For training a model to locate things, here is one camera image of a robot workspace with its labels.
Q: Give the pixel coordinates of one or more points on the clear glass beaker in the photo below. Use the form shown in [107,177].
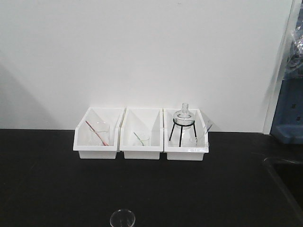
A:
[123,216]

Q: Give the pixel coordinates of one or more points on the small beaker in middle bin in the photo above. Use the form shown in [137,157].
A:
[136,143]

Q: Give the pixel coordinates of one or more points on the small beaker in bin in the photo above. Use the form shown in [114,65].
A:
[136,143]
[198,142]

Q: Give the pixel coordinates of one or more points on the small beaker in right bin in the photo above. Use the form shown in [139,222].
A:
[198,142]

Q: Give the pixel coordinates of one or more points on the glass beaker in left bin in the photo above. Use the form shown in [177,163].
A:
[100,134]

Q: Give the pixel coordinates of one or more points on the middle white storage bin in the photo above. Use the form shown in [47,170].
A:
[142,120]

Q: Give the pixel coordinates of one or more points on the white storage bin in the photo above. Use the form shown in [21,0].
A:
[97,134]
[185,152]
[142,120]

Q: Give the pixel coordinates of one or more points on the round glass flask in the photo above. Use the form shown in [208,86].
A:
[183,117]

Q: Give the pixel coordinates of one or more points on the right white storage bin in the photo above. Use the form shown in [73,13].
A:
[185,152]

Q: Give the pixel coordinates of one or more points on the left white storage bin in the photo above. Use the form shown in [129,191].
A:
[97,134]

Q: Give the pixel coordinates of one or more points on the blue lab equipment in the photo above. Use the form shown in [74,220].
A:
[287,125]

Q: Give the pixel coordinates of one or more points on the clear plastic bag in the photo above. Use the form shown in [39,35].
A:
[294,66]

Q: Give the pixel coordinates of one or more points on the black sink basin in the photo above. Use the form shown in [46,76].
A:
[288,175]

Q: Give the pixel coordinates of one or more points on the black wire tripod stand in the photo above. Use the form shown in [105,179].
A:
[182,126]

